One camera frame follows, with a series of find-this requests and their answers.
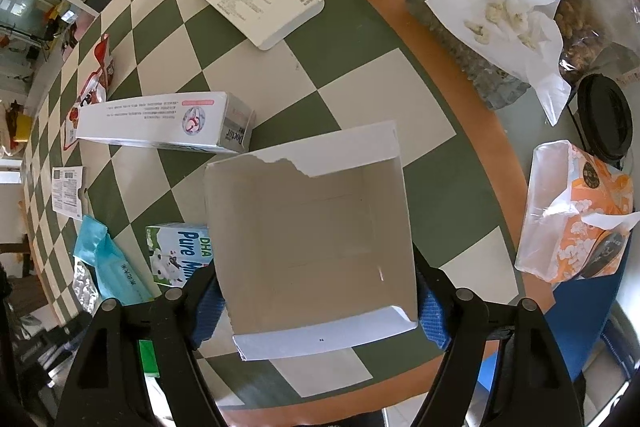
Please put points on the crumpled white tissue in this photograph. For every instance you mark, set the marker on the crumpled white tissue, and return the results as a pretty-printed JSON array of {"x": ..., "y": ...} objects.
[{"x": 504, "y": 47}]

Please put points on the red white snack wrapper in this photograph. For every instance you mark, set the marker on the red white snack wrapper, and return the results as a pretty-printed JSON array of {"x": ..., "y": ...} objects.
[{"x": 93, "y": 91}]

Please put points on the long white toothpaste box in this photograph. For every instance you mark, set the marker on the long white toothpaste box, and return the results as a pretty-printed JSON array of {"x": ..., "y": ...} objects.
[{"x": 207, "y": 122}]

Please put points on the small milk carton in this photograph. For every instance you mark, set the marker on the small milk carton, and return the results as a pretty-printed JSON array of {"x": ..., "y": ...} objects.
[{"x": 177, "y": 251}]

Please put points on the green white checkered table mat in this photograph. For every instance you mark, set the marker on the green white checkered table mat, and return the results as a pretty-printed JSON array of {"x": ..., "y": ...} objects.
[{"x": 358, "y": 62}]

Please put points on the blue folder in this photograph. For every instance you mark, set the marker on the blue folder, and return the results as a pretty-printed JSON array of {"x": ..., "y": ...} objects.
[{"x": 579, "y": 314}]

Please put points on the white cardboard box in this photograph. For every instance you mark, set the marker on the white cardboard box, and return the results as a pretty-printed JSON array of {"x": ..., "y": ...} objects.
[{"x": 312, "y": 243}]

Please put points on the light blue plastic bag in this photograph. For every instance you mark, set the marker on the light blue plastic bag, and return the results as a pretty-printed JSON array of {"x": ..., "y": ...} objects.
[{"x": 115, "y": 276}]

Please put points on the black round container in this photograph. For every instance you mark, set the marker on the black round container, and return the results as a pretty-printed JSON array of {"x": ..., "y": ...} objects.
[{"x": 605, "y": 117}]

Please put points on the orange white tissue pack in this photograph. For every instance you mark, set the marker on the orange white tissue pack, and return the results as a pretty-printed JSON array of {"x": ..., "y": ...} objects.
[{"x": 578, "y": 218}]

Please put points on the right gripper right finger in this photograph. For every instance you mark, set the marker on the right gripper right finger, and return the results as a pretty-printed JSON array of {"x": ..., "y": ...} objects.
[{"x": 531, "y": 385}]

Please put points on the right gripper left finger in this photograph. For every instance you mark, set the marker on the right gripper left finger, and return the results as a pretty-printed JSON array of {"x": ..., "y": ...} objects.
[{"x": 106, "y": 384}]

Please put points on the silver pill blister pack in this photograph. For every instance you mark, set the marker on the silver pill blister pack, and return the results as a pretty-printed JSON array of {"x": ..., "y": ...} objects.
[{"x": 84, "y": 288}]

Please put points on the white printed leaflet packet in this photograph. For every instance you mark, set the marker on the white printed leaflet packet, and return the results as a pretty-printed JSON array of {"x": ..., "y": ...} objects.
[{"x": 66, "y": 185}]

